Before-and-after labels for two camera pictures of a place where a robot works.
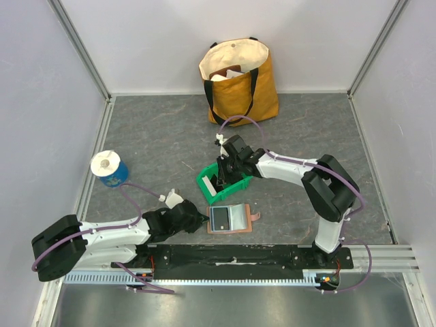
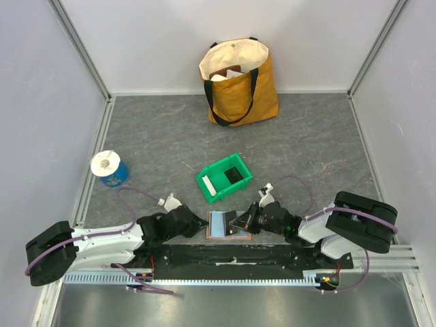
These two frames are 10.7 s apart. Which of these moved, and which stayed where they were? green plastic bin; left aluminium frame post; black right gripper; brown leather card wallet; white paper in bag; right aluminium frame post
Moved: black right gripper; brown leather card wallet
Stayed: green plastic bin; white paper in bag; left aluminium frame post; right aluminium frame post
